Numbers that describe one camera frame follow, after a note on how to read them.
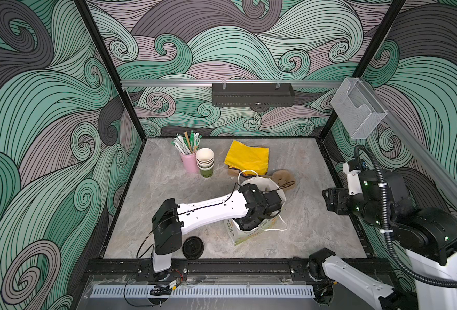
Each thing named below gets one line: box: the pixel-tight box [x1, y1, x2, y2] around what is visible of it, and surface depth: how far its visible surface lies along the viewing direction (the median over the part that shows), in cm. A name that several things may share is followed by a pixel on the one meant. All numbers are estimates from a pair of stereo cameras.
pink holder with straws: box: [171, 130, 203, 174], surface depth 97 cm
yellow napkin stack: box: [224, 139, 270, 177], surface depth 106 cm
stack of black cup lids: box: [182, 235, 204, 260], surface depth 79 cm
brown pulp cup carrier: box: [259, 169, 296, 192], surface depth 99 cm
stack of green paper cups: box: [195, 147, 215, 179], surface depth 94 cm
